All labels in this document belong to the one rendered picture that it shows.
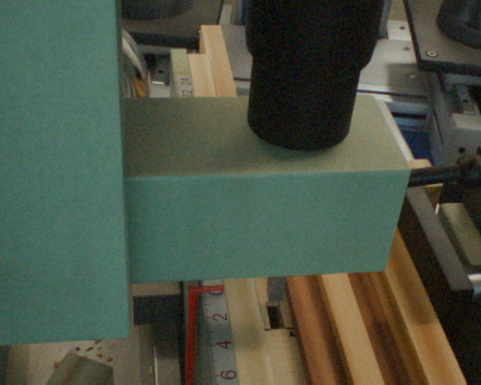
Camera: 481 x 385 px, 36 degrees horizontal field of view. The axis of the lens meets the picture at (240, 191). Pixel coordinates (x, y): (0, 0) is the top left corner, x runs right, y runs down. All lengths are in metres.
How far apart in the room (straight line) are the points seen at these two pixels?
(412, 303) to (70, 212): 0.21
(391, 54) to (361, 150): 0.85
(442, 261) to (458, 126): 0.56
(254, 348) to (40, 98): 0.21
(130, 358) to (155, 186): 0.29
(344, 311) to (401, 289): 0.04
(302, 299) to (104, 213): 0.19
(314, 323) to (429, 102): 0.70
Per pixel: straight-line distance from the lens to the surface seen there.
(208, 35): 0.74
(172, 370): 0.58
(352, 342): 0.43
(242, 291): 0.45
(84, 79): 0.27
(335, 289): 0.46
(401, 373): 0.43
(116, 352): 0.61
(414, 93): 1.12
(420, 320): 0.43
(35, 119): 0.28
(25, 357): 0.62
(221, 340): 0.42
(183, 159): 0.35
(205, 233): 0.36
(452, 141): 0.99
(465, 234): 0.51
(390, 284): 0.44
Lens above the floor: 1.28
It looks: 39 degrees down
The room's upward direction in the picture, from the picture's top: 5 degrees clockwise
